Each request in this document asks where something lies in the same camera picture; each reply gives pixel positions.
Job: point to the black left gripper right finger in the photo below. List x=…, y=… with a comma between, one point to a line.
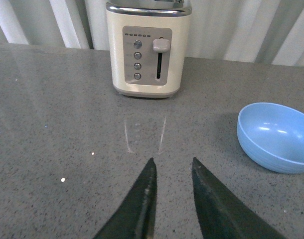
x=221, y=214

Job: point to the cream toaster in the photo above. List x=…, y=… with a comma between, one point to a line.
x=148, y=40

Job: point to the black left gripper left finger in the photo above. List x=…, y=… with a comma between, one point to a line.
x=135, y=217

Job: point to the blue bowl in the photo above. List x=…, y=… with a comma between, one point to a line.
x=272, y=135

